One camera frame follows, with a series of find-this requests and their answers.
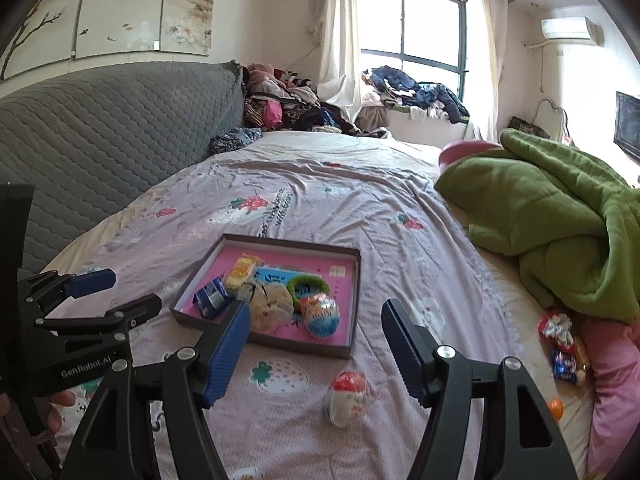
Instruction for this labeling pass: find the green quilted blanket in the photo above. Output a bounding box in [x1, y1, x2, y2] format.
[435, 129, 639, 324]

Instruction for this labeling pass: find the grey quilted headboard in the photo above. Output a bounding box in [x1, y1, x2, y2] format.
[1, 62, 244, 273]

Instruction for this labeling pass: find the clothes pile on windowsill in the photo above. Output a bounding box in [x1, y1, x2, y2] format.
[362, 65, 471, 124]

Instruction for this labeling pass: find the small orange at edge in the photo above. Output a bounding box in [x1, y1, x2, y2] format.
[547, 399, 564, 422]

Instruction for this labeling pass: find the cream drawstring pouch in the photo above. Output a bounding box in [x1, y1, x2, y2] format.
[236, 280, 294, 334]

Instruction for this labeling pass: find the window with dark frame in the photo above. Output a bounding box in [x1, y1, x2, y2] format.
[358, 0, 468, 98]

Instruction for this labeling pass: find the white air conditioner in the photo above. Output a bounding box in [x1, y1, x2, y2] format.
[540, 16, 600, 46]

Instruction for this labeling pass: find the pink and blue book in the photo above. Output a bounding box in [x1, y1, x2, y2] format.
[174, 244, 357, 348]

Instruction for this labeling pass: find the small red white toy egg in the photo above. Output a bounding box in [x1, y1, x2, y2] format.
[323, 370, 372, 428]

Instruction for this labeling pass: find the green fuzzy ring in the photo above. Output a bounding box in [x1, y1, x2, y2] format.
[285, 274, 332, 313]

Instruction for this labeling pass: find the large blue toy egg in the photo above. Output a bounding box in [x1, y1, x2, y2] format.
[299, 292, 340, 339]

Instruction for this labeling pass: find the left hand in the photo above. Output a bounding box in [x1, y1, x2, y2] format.
[0, 389, 77, 436]

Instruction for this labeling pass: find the pink pillow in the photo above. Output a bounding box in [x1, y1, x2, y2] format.
[438, 140, 501, 172]

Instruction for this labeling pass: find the wall mounted television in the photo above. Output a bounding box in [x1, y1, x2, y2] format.
[614, 91, 640, 162]

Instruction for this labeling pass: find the cream curtain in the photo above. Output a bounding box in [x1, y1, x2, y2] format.
[317, 0, 362, 122]

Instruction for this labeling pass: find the red foil snack bag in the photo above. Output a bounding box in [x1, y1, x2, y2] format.
[537, 311, 575, 353]

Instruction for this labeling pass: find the floral wall panel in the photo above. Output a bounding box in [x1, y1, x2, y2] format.
[1, 0, 214, 79]

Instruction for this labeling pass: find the clothes pile beside headboard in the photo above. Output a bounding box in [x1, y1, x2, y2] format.
[208, 63, 390, 155]

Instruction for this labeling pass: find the blue snack packet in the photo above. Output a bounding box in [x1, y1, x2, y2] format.
[193, 278, 233, 320]

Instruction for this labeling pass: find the blue foil snack bag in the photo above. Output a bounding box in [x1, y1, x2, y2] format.
[550, 348, 587, 387]

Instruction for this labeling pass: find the yellow cake packet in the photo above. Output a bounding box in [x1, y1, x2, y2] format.
[224, 254, 262, 295]

